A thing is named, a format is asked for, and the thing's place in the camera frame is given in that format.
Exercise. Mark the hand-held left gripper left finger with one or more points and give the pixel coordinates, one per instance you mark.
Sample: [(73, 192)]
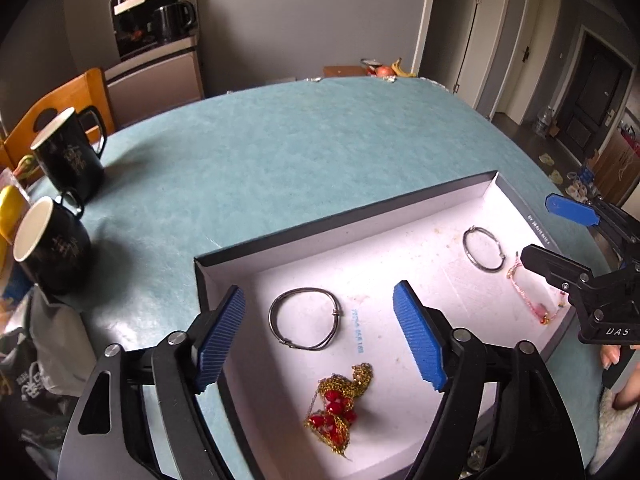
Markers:
[(220, 342)]

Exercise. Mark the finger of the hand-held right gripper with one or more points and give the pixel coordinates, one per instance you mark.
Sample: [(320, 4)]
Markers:
[(550, 261), (572, 210)]

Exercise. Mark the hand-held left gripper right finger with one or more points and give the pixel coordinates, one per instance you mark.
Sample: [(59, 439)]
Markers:
[(419, 337)]

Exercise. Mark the shallow white cardboard box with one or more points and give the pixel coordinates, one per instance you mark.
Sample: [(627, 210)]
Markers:
[(400, 270)]

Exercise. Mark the person's right hand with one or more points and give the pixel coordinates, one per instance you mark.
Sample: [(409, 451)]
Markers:
[(631, 382)]

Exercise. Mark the brown cardboard box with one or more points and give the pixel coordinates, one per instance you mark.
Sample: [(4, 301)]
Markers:
[(617, 165)]

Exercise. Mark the large silver bangle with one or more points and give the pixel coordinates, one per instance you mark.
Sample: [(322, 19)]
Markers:
[(276, 305)]

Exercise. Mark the small silver bangle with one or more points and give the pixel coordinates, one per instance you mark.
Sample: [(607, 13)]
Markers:
[(470, 255)]

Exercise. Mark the clear water jug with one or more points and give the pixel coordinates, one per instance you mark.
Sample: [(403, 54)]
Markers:
[(544, 121)]

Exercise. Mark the dark entrance door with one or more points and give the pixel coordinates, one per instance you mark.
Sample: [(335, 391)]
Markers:
[(595, 90)]

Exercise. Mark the white fluffy cloth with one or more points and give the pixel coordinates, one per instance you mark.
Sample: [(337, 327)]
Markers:
[(612, 440)]

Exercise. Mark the printed plastic bag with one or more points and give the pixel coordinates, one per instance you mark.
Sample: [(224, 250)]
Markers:
[(40, 360)]

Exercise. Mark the black mug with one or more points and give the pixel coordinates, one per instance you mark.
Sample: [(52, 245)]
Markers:
[(70, 160), (57, 255)]

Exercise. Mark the bunch of bananas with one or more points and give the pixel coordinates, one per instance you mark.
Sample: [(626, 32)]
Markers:
[(402, 70)]

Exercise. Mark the orange fruit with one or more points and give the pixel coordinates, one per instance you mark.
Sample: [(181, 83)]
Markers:
[(384, 71)]

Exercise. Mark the yellow plastic object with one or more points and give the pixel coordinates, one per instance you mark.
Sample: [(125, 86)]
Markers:
[(11, 210)]

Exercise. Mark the grey cabinet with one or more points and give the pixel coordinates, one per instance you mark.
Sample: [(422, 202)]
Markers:
[(160, 80)]

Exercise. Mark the wooden chair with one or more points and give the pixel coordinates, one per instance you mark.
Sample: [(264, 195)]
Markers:
[(75, 91)]

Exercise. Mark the black kettle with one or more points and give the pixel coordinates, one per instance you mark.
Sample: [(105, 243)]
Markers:
[(167, 22)]

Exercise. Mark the black tea bar machine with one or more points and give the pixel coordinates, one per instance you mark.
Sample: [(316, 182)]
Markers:
[(130, 25)]

